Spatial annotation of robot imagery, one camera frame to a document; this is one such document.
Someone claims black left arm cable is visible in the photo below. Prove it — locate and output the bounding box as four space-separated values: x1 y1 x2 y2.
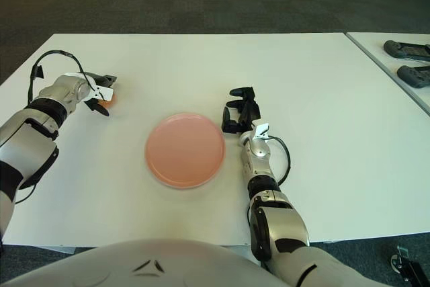
27 50 101 103

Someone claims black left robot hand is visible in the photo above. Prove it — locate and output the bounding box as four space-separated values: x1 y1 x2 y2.
82 71 118 117

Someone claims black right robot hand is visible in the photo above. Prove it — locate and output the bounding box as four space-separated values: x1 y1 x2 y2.
221 87 262 137

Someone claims pink round plate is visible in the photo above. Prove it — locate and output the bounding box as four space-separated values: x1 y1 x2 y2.
144 112 226 190

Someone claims black caster wheel stand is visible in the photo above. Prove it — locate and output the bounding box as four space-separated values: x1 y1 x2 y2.
390 245 430 287

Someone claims grey robot torso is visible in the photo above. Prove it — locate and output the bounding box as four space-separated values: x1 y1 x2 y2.
0 238 280 287

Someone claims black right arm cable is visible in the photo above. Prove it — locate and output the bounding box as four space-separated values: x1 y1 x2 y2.
268 135 292 186

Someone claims grey handheld game controller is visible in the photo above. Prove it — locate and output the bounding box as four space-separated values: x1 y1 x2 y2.
396 65 430 89
384 40 430 63

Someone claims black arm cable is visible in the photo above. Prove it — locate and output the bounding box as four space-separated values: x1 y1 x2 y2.
268 135 292 186
27 50 101 103

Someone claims red yellow apple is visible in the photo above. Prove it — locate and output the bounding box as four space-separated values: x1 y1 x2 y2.
97 93 118 110

